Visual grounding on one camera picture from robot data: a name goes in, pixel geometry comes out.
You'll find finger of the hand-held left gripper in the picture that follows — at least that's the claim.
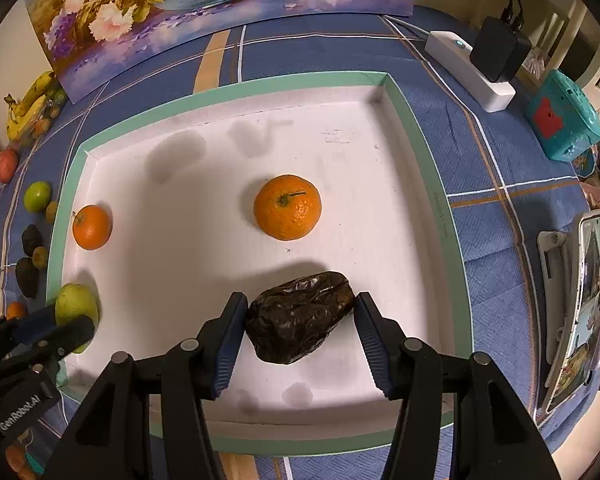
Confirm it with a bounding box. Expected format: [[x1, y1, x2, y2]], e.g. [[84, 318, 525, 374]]
[[0, 315, 97, 386], [0, 305, 58, 356]]

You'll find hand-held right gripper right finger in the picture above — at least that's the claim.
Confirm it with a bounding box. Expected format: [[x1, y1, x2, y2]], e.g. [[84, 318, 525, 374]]
[[354, 291, 556, 480]]

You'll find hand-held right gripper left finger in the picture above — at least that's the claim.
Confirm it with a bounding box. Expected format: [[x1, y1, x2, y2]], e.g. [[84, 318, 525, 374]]
[[54, 291, 251, 480]]

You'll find green pear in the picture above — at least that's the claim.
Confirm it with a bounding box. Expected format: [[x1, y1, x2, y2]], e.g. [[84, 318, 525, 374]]
[[55, 283, 101, 356]]

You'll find dark wrinkled avocado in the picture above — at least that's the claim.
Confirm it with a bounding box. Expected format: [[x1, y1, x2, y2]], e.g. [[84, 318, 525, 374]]
[[244, 271, 356, 366]]

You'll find green lime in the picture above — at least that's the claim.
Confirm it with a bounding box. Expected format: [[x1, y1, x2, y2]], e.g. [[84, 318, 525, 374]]
[[23, 181, 52, 212]]

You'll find white tray with green rim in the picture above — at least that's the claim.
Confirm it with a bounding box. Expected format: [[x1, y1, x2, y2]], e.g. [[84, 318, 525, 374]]
[[45, 71, 476, 458]]

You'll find small orange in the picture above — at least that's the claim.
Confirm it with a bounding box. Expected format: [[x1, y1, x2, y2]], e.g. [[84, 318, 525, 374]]
[[71, 204, 114, 251]]

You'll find large orange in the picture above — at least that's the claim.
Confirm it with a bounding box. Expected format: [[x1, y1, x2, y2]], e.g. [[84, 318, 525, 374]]
[[253, 174, 323, 242]]

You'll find red apple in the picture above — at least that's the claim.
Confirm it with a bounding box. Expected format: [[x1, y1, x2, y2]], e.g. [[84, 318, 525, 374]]
[[0, 147, 20, 183]]

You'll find blue plaid tablecloth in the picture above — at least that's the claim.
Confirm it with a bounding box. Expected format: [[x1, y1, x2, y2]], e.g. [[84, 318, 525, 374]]
[[0, 5, 600, 480]]

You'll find yellow banana bunch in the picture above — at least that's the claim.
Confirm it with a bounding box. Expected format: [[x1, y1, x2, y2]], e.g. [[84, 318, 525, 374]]
[[5, 71, 66, 143]]

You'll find smartphone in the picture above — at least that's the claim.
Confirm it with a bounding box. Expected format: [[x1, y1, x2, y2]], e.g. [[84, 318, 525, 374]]
[[550, 208, 600, 411]]

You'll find white power strip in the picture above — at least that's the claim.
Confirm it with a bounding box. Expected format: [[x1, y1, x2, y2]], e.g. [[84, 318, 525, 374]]
[[425, 30, 517, 113]]

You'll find teal toy box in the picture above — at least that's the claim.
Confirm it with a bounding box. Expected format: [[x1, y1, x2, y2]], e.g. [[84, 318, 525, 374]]
[[525, 70, 600, 162]]

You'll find floral painting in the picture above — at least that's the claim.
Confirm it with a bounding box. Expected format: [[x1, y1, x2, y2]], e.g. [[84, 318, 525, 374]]
[[24, 0, 416, 106]]

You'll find black power adapter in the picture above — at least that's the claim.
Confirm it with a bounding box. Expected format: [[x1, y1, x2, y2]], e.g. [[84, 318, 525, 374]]
[[469, 16, 533, 83]]

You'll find white wooden furniture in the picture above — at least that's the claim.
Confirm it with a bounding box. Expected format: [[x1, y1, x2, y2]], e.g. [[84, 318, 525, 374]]
[[527, 0, 600, 126]]

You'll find white power cord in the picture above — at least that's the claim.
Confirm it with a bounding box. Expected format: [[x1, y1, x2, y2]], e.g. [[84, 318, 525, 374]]
[[380, 14, 431, 43]]

